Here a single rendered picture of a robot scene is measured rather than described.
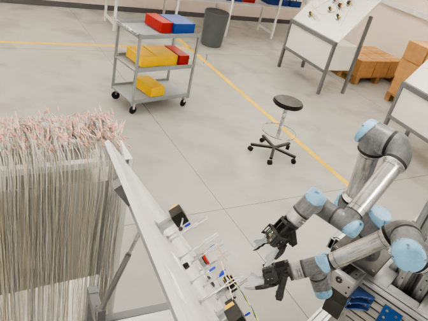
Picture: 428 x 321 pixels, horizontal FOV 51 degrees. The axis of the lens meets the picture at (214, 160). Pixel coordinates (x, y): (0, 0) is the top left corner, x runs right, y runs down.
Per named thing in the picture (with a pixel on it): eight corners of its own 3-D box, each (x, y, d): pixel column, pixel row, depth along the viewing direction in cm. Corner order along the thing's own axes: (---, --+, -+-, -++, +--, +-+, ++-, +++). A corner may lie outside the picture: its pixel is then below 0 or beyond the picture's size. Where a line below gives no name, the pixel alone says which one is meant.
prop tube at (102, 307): (102, 310, 174) (132, 251, 163) (104, 316, 172) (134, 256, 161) (94, 310, 172) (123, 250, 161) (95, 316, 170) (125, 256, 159)
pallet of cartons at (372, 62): (366, 67, 931) (374, 46, 908) (396, 83, 876) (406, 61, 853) (324, 67, 869) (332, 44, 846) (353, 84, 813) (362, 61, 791)
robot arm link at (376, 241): (409, 204, 181) (309, 251, 206) (411, 219, 172) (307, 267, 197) (425, 225, 183) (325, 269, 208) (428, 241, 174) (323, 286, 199)
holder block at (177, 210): (158, 235, 129) (185, 218, 129) (153, 218, 139) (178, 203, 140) (167, 246, 131) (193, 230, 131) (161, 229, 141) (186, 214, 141)
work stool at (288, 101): (242, 153, 514) (256, 98, 479) (263, 137, 559) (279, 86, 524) (285, 174, 494) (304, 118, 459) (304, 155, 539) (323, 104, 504)
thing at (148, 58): (165, 90, 619) (178, 11, 564) (187, 107, 589) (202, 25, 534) (100, 99, 558) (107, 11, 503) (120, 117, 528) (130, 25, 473)
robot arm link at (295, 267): (304, 274, 191) (305, 281, 183) (293, 276, 192) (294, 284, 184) (299, 257, 190) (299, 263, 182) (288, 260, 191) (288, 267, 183)
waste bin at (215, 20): (227, 48, 844) (235, 14, 812) (208, 49, 816) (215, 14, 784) (213, 39, 872) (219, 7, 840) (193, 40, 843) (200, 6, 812)
